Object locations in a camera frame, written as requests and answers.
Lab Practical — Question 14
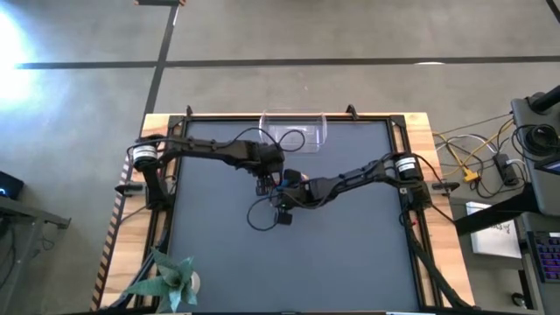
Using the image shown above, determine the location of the yellow cable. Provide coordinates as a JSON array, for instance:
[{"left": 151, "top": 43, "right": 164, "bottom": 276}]
[{"left": 432, "top": 118, "right": 515, "bottom": 184}]

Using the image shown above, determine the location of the grey side desk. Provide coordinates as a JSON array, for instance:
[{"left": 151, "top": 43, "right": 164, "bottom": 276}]
[{"left": 0, "top": 194, "right": 72, "bottom": 304}]

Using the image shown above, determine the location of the white paper sheet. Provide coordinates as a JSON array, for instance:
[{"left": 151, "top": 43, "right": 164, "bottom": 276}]
[{"left": 465, "top": 200, "right": 524, "bottom": 260}]

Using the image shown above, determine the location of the dark keyboard desk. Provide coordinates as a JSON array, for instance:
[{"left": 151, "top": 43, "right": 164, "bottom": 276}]
[{"left": 517, "top": 213, "right": 560, "bottom": 315}]

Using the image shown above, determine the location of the coiled black cable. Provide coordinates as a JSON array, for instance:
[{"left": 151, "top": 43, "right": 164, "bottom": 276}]
[{"left": 521, "top": 123, "right": 560, "bottom": 159}]

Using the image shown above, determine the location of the black computer keyboard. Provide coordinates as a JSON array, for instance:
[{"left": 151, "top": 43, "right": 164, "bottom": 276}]
[{"left": 527, "top": 230, "right": 560, "bottom": 284}]

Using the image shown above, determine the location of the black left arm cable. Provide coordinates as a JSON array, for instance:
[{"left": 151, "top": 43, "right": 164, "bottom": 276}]
[{"left": 230, "top": 126, "right": 307, "bottom": 154}]

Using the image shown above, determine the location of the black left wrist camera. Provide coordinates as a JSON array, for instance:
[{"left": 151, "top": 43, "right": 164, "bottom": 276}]
[{"left": 283, "top": 169, "right": 304, "bottom": 186}]

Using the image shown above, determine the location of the green artificial succulent plant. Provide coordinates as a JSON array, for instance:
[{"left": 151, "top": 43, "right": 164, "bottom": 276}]
[{"left": 124, "top": 247, "right": 202, "bottom": 314}]

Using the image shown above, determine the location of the clear plastic basket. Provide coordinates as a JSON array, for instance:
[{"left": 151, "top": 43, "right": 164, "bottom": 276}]
[{"left": 258, "top": 111, "right": 328, "bottom": 154}]

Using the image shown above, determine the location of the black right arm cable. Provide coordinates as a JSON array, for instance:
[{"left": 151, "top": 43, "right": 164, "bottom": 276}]
[{"left": 246, "top": 194, "right": 285, "bottom": 233}]

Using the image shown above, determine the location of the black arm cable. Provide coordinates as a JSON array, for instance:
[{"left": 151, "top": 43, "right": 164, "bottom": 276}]
[
  {"left": 230, "top": 126, "right": 307, "bottom": 154},
  {"left": 246, "top": 194, "right": 285, "bottom": 233}
]

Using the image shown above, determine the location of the black aluminium rig frame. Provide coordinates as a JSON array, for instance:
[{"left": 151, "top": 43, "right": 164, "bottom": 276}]
[{"left": 114, "top": 104, "right": 476, "bottom": 312}]

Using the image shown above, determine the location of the black power strip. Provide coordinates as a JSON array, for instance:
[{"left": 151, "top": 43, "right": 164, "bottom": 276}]
[{"left": 493, "top": 152, "right": 520, "bottom": 187}]

